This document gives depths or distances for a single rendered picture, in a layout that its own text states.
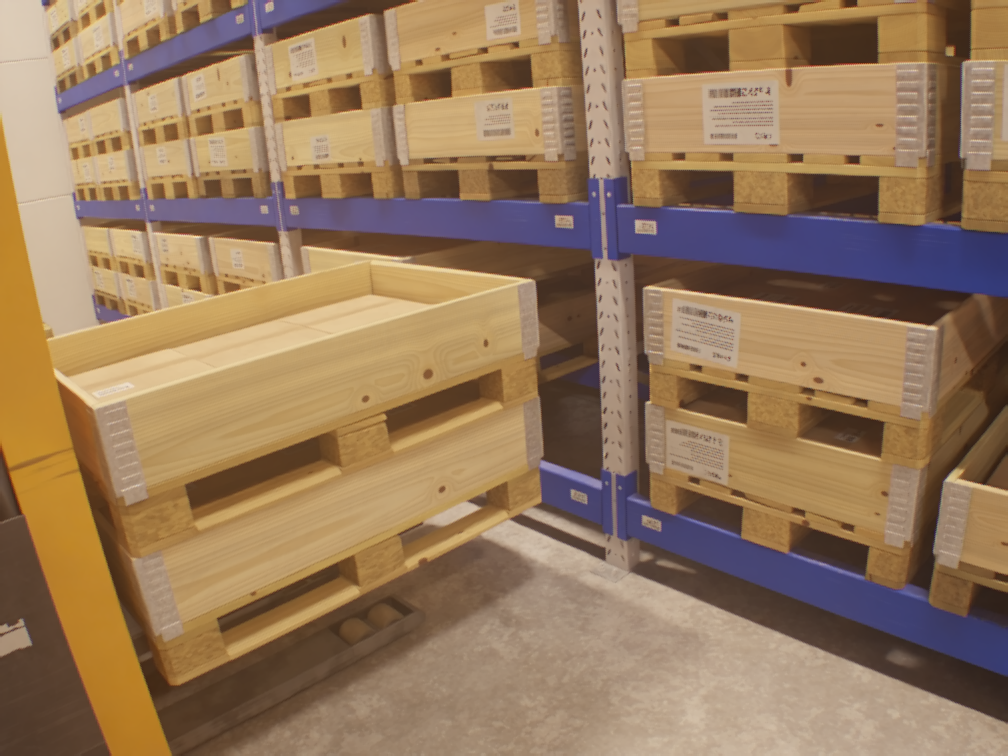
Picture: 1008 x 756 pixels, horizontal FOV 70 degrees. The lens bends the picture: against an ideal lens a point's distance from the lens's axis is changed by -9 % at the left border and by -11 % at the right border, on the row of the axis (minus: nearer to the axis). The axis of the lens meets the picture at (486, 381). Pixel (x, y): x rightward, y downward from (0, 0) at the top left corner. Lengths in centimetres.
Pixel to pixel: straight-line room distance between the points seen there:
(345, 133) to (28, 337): 188
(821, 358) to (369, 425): 109
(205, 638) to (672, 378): 138
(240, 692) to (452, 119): 186
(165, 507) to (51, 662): 40
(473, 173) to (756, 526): 140
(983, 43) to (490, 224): 156
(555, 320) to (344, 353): 184
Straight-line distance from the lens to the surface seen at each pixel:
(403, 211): 299
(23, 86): 767
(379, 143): 304
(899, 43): 185
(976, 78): 179
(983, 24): 180
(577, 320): 367
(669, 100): 212
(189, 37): 454
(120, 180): 592
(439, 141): 276
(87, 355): 243
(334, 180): 332
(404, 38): 290
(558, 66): 237
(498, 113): 253
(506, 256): 331
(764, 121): 198
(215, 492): 204
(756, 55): 200
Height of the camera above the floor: 145
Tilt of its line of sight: 19 degrees down
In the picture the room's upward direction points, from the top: 5 degrees counter-clockwise
